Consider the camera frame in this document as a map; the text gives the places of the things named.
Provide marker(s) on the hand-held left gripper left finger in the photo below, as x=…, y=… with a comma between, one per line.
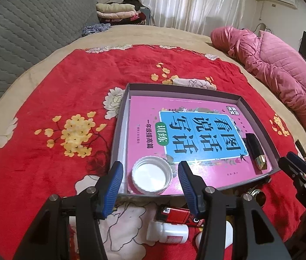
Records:
x=113, y=189

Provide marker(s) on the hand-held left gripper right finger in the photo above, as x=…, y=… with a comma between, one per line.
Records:
x=188, y=187

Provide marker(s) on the white bottle cap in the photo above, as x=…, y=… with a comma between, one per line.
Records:
x=150, y=176

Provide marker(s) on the small white bottle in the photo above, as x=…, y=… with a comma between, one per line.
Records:
x=166, y=231

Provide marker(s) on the grey cardboard box tray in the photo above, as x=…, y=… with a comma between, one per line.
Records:
x=123, y=130

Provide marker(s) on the white earbuds case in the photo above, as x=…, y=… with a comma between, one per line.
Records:
x=225, y=235

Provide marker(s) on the red lighter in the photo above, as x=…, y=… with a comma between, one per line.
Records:
x=174, y=216

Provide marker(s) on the black and gold lipstick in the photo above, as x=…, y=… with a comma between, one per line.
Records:
x=253, y=146

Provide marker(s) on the pink and blue book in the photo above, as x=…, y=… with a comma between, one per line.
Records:
x=147, y=119

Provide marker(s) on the pink quilted jacket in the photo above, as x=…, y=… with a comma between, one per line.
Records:
x=272, y=67

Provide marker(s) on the red floral blanket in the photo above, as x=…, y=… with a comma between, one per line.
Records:
x=60, y=86

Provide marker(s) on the blue floral cloth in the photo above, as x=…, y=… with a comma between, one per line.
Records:
x=96, y=29

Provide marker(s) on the dark red folded blanket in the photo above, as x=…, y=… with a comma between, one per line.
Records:
x=139, y=19

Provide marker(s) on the pink folded cloth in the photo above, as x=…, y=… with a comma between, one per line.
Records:
x=117, y=15

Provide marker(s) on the cream folded blanket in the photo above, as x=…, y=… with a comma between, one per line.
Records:
x=115, y=7

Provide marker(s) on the white curtain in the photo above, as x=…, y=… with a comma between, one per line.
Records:
x=191, y=2

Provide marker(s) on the black garment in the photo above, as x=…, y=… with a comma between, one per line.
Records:
x=131, y=1

